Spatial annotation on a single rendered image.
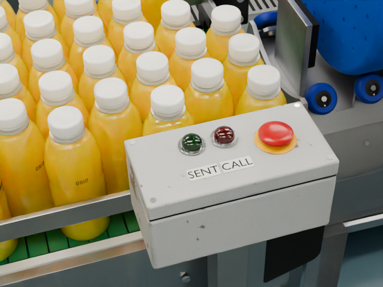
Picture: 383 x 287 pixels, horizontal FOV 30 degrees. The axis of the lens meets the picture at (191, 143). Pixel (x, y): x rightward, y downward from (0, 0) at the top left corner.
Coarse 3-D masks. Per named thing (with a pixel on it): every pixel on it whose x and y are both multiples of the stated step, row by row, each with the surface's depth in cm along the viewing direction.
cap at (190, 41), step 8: (184, 32) 91; (192, 32) 91; (200, 32) 91; (176, 40) 90; (184, 40) 90; (192, 40) 90; (200, 40) 90; (184, 48) 90; (192, 48) 89; (200, 48) 90
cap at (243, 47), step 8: (232, 40) 89; (240, 40) 89; (248, 40) 89; (256, 40) 89; (232, 48) 88; (240, 48) 88; (248, 48) 88; (256, 48) 88; (232, 56) 89; (240, 56) 88; (248, 56) 88; (256, 56) 90
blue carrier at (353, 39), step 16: (304, 0) 109; (320, 0) 103; (336, 0) 98; (352, 0) 94; (368, 0) 90; (320, 16) 105; (336, 16) 100; (352, 16) 95; (368, 16) 91; (320, 32) 106; (336, 32) 101; (352, 32) 96; (368, 32) 92; (320, 48) 107; (336, 48) 102; (352, 48) 97; (368, 48) 92; (336, 64) 103; (352, 64) 98; (368, 64) 94
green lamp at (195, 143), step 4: (184, 136) 73; (188, 136) 73; (192, 136) 73; (196, 136) 73; (184, 140) 73; (188, 140) 72; (192, 140) 72; (196, 140) 72; (200, 140) 73; (184, 144) 72; (188, 144) 72; (192, 144) 72; (196, 144) 72; (200, 144) 73; (184, 148) 73; (188, 148) 72; (192, 148) 72; (196, 148) 72
